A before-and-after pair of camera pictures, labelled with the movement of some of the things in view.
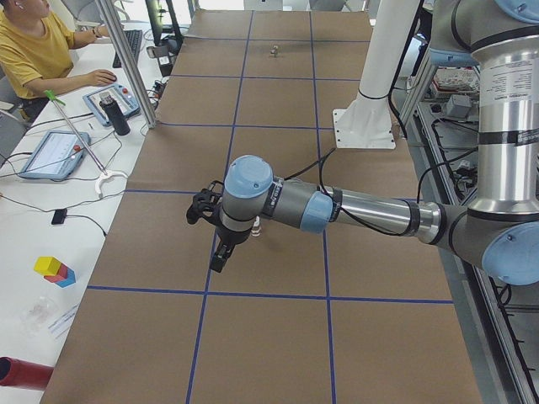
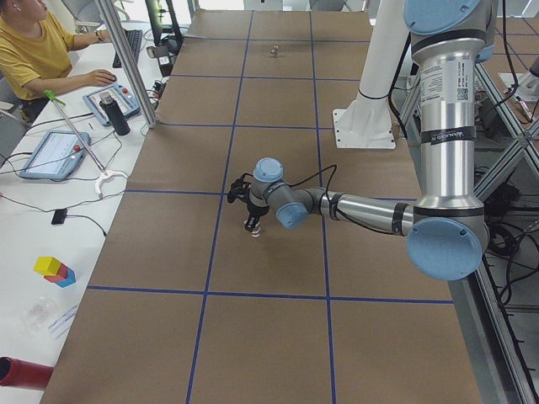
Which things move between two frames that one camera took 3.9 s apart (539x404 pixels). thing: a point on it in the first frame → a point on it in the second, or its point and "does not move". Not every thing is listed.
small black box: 59,216 does not move
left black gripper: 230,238 → 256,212
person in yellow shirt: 36,55 does not move
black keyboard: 134,39 does not move
